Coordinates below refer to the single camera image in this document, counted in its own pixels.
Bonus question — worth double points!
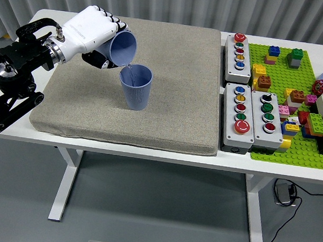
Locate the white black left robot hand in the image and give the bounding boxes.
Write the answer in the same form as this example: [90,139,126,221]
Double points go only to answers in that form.
[56,3,131,71]

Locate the blue ribbed plastic cup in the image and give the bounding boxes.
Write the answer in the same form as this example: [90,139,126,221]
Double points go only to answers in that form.
[95,28,138,68]
[116,63,154,112]

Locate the grey pleated curtain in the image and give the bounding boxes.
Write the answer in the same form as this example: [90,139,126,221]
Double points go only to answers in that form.
[0,0,323,64]

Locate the grey-brown fabric mat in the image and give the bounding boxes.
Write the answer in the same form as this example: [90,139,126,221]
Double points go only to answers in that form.
[27,9,228,157]

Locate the white table leg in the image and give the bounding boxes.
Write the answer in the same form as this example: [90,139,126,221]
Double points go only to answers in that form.
[240,173,269,242]
[48,146,84,223]

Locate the grey five-button control box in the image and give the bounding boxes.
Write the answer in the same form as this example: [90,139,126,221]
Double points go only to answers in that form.
[221,33,254,85]
[219,82,259,155]

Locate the brown toy brick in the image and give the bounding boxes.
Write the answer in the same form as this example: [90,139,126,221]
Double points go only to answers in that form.
[257,75,273,90]

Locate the blue toy brick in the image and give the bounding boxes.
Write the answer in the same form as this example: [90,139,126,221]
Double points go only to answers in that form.
[300,125,315,139]
[268,45,282,57]
[280,120,295,136]

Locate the green studded baseplate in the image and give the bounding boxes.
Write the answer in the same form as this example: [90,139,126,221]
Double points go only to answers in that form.
[238,42,323,170]

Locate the grey toy brick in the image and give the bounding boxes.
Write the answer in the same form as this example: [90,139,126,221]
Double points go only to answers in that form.
[285,54,303,70]

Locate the orange-brown toy brick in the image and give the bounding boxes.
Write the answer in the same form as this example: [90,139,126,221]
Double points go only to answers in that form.
[289,90,305,104]

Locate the yellow round toy brick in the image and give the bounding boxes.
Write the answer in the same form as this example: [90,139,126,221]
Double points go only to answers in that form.
[279,134,293,149]

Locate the red toy brick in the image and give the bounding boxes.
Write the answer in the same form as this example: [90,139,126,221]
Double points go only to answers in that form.
[296,111,311,126]

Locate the red valve wheel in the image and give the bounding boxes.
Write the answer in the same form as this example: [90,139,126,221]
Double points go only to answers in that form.
[311,78,323,96]

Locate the large lime green toy brick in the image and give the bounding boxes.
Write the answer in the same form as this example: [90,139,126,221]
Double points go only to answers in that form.
[306,112,323,135]

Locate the orange toy brick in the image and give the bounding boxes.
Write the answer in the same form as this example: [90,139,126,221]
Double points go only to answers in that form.
[304,122,323,138]

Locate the grey power adapter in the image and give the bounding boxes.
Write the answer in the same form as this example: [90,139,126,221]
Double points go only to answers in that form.
[274,182,294,206]

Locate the grey selector switch control box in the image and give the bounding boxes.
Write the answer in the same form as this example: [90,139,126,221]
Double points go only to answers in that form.
[247,90,288,155]

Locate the black power cable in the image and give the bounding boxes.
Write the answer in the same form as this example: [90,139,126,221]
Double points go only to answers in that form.
[258,177,323,242]

